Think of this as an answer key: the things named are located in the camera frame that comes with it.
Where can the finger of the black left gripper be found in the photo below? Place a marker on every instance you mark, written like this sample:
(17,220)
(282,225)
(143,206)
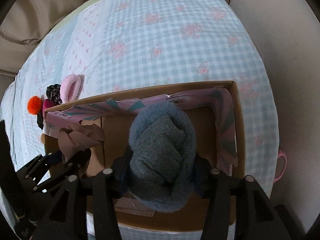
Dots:
(10,183)
(45,172)

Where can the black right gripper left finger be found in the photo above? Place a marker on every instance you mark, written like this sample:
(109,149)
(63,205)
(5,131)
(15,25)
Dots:
(66,215)

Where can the cardboard box with pink flaps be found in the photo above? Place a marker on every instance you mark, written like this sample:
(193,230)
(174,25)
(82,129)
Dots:
(216,115)

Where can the pink fluffy scrunchie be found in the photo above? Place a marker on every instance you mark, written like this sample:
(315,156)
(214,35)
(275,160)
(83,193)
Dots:
(71,87)

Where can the blue grey fuzzy sock roll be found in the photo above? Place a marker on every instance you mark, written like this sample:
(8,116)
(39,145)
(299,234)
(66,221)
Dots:
(163,142)

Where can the orange fur pompom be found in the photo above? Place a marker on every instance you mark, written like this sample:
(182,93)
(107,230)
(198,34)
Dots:
(34,105)

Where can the magenta zip pouch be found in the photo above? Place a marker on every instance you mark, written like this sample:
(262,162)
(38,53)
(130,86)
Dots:
(46,105)

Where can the black patterned scrunchie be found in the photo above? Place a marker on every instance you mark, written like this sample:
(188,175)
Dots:
(53,94)

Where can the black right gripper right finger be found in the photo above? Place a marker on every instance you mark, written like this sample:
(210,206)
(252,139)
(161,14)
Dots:
(255,217)

